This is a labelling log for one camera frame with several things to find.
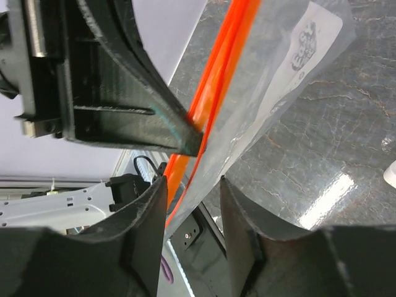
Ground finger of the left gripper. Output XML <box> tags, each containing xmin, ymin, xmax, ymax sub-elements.
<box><xmin>61</xmin><ymin>1</ymin><xmax>203</xmax><ymax>157</ymax></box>

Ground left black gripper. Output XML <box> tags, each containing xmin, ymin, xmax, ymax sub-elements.
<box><xmin>1</xmin><ymin>1</ymin><xmax>74</xmax><ymax>139</ymax></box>

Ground clear orange-zipper zip bag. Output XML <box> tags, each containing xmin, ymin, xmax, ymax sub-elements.
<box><xmin>165</xmin><ymin>1</ymin><xmax>355</xmax><ymax>238</ymax></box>

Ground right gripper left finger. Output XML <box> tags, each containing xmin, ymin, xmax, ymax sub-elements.
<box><xmin>1</xmin><ymin>178</ymin><xmax>168</xmax><ymax>296</ymax></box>

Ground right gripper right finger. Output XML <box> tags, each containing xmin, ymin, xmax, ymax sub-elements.
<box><xmin>220</xmin><ymin>178</ymin><xmax>395</xmax><ymax>296</ymax></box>

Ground metal clothes rack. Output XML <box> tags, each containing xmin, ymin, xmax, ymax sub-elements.
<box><xmin>383</xmin><ymin>161</ymin><xmax>396</xmax><ymax>188</ymax></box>

